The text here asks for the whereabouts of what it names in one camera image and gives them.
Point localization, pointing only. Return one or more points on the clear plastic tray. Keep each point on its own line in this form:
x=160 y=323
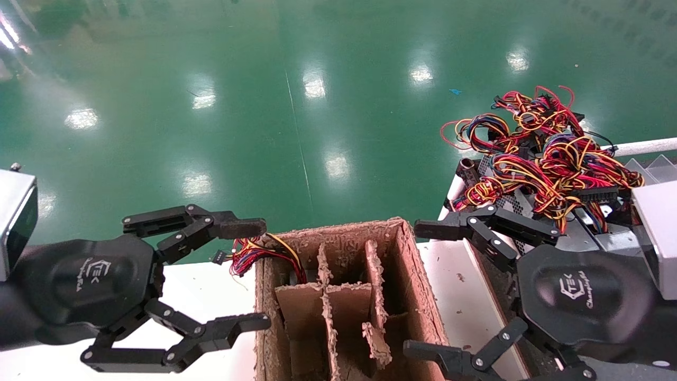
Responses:
x=656 y=169

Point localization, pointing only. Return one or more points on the grey power supply with fan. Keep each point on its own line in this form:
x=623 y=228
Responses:
x=608 y=241
x=521 y=203

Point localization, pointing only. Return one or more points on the worn brown cardboard box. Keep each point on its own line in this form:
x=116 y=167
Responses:
x=418 y=296

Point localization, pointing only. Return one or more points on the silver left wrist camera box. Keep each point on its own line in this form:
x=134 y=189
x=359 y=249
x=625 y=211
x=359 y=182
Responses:
x=13 y=222

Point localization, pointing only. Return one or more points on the black pipe joint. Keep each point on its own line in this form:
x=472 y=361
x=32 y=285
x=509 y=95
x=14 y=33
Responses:
x=468 y=168

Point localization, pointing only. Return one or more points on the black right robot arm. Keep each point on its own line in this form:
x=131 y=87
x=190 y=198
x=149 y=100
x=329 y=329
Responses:
x=664 y=333

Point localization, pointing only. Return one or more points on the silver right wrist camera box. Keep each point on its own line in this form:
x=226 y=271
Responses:
x=658 y=233

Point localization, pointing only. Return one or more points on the cardboard cross divider panel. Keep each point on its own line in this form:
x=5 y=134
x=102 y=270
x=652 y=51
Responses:
x=299 y=312

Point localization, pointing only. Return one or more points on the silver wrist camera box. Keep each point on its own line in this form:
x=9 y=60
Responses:
x=658 y=233
x=13 y=222

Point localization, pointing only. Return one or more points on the torn cardboard divider strip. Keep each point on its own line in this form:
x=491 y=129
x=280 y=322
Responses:
x=376 y=286
x=328 y=317

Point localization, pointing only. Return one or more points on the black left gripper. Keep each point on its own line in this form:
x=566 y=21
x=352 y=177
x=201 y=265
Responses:
x=90 y=280

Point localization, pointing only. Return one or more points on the white cart pipe rail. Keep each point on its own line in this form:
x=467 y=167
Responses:
x=648 y=146
x=455 y=193

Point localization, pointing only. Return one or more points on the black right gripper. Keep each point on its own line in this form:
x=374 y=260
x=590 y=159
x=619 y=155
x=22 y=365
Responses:
x=582 y=296

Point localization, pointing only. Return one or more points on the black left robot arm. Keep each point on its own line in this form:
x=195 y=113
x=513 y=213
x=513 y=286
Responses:
x=13 y=323

